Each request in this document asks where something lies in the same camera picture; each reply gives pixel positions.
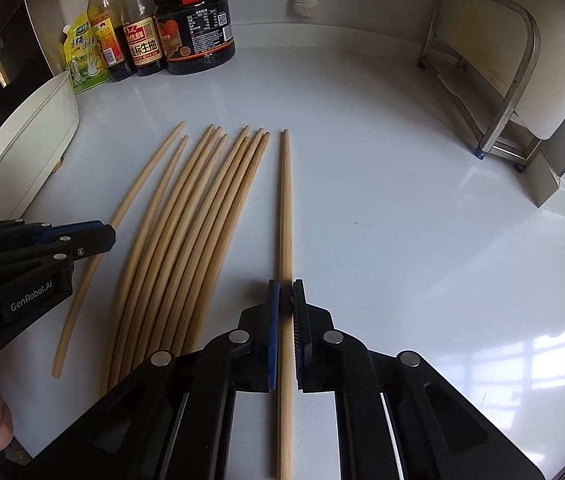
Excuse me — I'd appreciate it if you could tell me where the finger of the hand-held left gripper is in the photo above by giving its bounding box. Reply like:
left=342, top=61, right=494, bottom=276
left=0, top=225, right=116, bottom=273
left=0, top=219, right=104, bottom=261

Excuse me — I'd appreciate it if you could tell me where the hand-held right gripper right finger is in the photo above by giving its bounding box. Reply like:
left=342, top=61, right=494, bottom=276
left=291, top=279, right=546, bottom=480

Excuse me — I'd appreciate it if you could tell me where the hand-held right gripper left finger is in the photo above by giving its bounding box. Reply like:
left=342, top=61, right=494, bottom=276
left=10, top=280, right=282, bottom=480

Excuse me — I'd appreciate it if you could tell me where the row of wooden chopsticks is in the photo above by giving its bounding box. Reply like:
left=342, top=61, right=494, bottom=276
left=51, top=121, right=270, bottom=398

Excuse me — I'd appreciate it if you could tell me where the wooden chopstick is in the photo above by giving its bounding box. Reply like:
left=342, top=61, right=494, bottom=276
left=276, top=129, right=297, bottom=480

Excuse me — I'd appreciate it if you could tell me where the white rectangular tray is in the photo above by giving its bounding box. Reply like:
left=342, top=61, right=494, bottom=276
left=0, top=70, right=80, bottom=223

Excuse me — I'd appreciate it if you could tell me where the green yellow seasoning pouch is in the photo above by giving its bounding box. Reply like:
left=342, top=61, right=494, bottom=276
left=60, top=19, right=98, bottom=96

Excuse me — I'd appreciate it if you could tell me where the yellow cap oil bottle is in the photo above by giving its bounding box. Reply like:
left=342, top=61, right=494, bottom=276
left=86, top=0, right=133, bottom=83

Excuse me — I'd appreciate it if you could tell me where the red label soy sauce bottle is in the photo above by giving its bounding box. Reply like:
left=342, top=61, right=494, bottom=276
left=112, top=0, right=167, bottom=77

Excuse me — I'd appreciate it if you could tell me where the large dark sauce jug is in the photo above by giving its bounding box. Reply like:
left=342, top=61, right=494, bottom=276
left=145, top=0, right=236, bottom=76

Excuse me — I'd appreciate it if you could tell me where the stainless steel rack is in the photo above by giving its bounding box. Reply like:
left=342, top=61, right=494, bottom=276
left=417, top=0, right=543, bottom=173

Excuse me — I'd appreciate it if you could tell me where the white cutting board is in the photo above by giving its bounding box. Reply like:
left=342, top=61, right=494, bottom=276
left=437, top=0, right=565, bottom=141

